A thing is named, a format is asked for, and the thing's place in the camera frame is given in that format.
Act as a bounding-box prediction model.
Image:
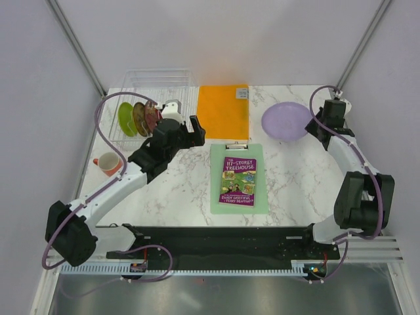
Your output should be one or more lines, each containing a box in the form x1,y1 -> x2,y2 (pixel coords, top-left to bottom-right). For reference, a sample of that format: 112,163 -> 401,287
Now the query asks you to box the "orange folder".
197,84 -> 249,140

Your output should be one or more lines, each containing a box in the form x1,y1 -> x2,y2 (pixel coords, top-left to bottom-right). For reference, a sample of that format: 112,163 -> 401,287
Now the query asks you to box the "orange and white mug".
93,152 -> 123,177

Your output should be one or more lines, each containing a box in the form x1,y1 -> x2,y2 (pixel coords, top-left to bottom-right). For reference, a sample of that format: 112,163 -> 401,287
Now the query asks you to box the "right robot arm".
300,99 -> 395,259

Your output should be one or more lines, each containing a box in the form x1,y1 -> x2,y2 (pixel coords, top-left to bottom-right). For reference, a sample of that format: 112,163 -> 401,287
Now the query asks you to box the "mint green clipboard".
210,144 -> 268,215

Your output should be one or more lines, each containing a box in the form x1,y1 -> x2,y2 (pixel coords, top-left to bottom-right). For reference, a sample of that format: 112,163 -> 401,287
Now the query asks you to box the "white slotted cable duct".
60,261 -> 326,276

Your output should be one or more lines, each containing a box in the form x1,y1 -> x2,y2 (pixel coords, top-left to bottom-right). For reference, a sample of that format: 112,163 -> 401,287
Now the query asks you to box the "red floral plate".
144,100 -> 162,133

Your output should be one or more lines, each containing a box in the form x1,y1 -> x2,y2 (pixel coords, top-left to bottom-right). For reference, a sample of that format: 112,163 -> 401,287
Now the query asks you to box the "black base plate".
106,226 -> 340,270

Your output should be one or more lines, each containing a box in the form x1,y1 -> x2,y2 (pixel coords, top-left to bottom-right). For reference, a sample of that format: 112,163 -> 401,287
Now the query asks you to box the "lilac plastic plate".
261,102 -> 312,142

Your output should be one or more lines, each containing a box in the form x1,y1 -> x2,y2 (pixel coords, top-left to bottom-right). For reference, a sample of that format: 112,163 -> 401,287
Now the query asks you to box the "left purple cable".
41,91 -> 162,270

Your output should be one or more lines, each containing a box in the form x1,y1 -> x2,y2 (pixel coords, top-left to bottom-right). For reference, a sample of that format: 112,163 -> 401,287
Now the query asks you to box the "brown patterned plate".
133,102 -> 149,137

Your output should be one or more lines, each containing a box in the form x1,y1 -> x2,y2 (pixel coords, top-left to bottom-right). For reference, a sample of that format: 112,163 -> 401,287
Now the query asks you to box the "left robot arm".
45,115 -> 205,266

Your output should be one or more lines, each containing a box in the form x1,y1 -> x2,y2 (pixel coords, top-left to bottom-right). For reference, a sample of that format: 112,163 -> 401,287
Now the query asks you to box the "purple treehouse book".
219,157 -> 257,207

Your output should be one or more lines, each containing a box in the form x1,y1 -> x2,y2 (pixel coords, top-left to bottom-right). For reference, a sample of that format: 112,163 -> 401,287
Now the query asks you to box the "green plate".
117,102 -> 137,137

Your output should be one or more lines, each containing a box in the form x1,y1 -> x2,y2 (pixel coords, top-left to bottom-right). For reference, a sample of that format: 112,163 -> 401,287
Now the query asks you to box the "white wire dish rack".
110,68 -> 195,147

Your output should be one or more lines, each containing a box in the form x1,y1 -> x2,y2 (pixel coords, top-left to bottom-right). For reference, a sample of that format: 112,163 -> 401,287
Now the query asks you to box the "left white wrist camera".
155,99 -> 184,124

